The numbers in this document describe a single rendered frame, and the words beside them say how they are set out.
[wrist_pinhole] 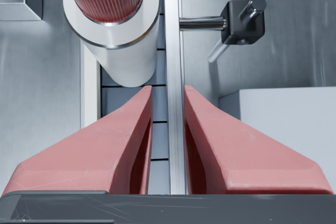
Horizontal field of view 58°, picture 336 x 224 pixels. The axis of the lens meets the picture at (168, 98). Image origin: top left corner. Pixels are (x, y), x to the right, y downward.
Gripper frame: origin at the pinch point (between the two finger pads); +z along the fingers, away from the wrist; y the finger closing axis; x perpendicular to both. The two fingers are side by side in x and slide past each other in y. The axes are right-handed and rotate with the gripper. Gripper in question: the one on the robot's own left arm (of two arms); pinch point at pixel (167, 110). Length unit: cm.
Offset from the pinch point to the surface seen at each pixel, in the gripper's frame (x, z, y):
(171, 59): 3.8, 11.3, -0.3
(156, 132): 13.5, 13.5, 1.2
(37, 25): 6.7, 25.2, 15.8
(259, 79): 12.5, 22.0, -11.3
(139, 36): -1.1, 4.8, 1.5
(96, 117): 10.0, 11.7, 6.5
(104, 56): 1.0, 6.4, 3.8
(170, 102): 6.4, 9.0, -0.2
